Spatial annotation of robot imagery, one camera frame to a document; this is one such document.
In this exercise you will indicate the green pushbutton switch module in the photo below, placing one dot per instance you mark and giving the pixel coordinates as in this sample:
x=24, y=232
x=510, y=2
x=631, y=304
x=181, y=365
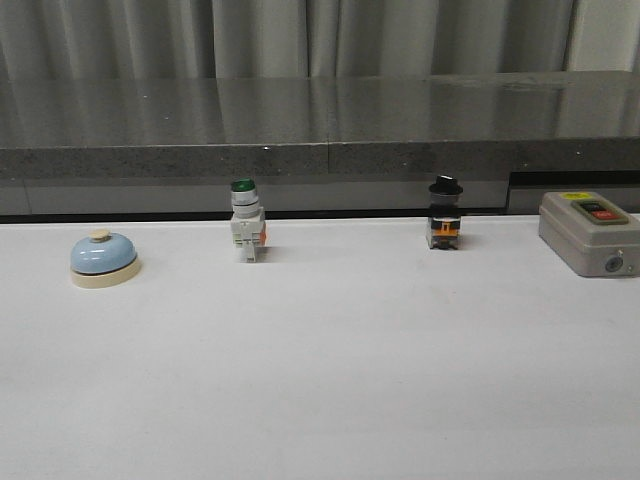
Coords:
x=248, y=225

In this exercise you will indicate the grey curtain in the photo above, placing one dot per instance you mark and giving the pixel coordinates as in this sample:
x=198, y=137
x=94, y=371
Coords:
x=229, y=39

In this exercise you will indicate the grey stone counter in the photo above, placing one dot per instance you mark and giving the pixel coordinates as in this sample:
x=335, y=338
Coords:
x=348, y=145

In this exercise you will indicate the blue and cream desk bell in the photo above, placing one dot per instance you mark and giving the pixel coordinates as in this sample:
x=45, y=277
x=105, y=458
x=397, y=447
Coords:
x=103, y=259

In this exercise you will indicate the black selector switch module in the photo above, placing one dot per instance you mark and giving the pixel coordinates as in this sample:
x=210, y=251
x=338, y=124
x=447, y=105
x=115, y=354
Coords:
x=444, y=221

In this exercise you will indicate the grey on-off switch box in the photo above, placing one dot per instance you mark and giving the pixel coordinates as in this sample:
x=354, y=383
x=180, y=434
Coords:
x=592, y=235

